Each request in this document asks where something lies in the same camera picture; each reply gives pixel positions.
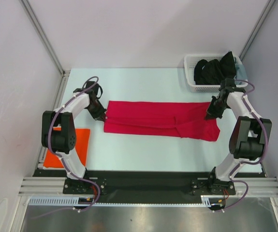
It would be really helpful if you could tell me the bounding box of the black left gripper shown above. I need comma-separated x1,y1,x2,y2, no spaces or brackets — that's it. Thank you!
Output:
86,99,107,122

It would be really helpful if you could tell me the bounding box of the red t shirt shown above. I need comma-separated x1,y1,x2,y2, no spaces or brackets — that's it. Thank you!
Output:
103,101,220,142

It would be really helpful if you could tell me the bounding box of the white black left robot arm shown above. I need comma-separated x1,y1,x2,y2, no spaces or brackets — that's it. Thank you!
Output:
41,76,106,193

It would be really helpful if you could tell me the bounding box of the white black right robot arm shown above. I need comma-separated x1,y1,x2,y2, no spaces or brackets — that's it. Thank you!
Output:
205,78,272,195

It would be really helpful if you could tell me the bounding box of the black garment in basket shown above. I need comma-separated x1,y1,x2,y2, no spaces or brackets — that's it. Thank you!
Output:
194,51,236,85

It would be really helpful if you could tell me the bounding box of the light blue garment in basket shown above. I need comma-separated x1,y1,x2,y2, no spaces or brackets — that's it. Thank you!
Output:
234,57,248,87

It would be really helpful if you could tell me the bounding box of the white perforated plastic basket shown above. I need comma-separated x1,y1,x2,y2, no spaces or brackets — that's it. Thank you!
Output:
184,51,248,93

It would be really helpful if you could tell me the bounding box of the folded orange t shirt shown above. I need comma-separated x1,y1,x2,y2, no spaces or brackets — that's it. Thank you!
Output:
43,128,90,169

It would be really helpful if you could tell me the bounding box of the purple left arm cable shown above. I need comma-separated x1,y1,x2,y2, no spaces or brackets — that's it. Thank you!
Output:
47,76,103,213

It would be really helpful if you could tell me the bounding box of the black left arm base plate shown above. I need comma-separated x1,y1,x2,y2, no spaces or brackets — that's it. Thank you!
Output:
62,178,106,195

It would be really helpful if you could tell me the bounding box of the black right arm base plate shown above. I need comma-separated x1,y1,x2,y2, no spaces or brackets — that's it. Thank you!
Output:
190,178,236,196

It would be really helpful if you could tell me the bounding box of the white slotted cable duct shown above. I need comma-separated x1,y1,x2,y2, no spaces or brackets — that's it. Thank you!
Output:
29,195,225,207

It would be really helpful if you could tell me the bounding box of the aluminium front frame rail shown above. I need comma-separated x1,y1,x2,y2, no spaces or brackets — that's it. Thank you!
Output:
19,177,278,197

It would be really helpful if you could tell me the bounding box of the aluminium right corner post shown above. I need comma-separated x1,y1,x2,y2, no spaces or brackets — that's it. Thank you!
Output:
239,0,277,61

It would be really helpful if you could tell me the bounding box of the aluminium corner post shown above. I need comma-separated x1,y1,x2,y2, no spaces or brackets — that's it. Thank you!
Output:
19,0,65,76
239,0,277,61

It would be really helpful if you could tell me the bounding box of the aluminium left corner post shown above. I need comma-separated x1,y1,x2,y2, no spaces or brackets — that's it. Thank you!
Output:
19,0,65,76

